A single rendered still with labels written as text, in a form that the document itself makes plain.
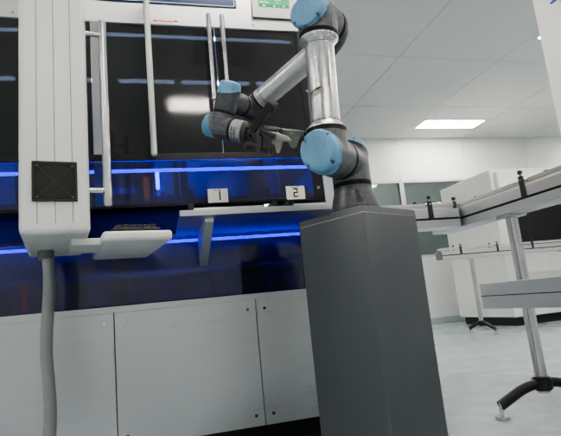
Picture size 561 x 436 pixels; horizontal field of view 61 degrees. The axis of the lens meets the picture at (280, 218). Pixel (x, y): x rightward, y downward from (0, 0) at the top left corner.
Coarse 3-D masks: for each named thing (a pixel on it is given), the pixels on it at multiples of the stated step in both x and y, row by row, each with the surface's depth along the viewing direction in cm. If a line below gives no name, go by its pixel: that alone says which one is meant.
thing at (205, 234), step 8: (208, 224) 162; (200, 232) 181; (208, 232) 167; (200, 240) 183; (208, 240) 172; (200, 248) 185; (208, 248) 178; (200, 256) 187; (208, 256) 183; (200, 264) 189
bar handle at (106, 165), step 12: (96, 36) 147; (108, 96) 144; (108, 108) 144; (108, 120) 143; (108, 132) 142; (108, 144) 141; (108, 156) 140; (108, 168) 140; (108, 180) 139; (96, 192) 138; (108, 192) 138; (108, 204) 137
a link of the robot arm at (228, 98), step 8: (224, 80) 155; (224, 88) 155; (232, 88) 155; (240, 88) 158; (216, 96) 157; (224, 96) 155; (232, 96) 155; (240, 96) 159; (216, 104) 156; (224, 104) 155; (232, 104) 156; (240, 104) 159; (248, 104) 162; (224, 112) 155; (232, 112) 156; (240, 112) 162
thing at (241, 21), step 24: (0, 0) 192; (96, 0) 202; (240, 0) 219; (96, 24) 200; (168, 24) 208; (192, 24) 211; (216, 24) 213; (240, 24) 216; (264, 24) 219; (288, 24) 222; (96, 48) 198; (96, 72) 196; (96, 96) 194; (96, 120) 192; (96, 144) 190
